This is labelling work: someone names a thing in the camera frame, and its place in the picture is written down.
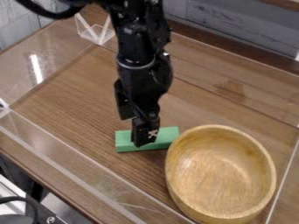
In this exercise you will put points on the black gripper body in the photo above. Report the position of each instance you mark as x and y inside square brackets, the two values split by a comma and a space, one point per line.
[144, 83]

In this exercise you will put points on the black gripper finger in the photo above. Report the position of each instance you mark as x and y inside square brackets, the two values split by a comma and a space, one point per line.
[124, 109]
[144, 129]

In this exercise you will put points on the green rectangular block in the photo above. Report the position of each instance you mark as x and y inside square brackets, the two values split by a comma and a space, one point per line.
[166, 137]

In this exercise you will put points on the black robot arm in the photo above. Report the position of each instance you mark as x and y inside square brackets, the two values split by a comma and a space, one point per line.
[143, 62]

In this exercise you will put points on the brown wooden bowl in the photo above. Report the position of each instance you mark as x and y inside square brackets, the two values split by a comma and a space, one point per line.
[220, 175]

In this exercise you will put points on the clear acrylic corner bracket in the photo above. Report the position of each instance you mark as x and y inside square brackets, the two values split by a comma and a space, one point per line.
[99, 34]

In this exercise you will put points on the clear acrylic tray wall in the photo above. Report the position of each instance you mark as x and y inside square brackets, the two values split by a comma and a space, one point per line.
[60, 120]

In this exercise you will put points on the black metal table bracket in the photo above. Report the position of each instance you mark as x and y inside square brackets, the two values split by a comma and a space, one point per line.
[40, 214]

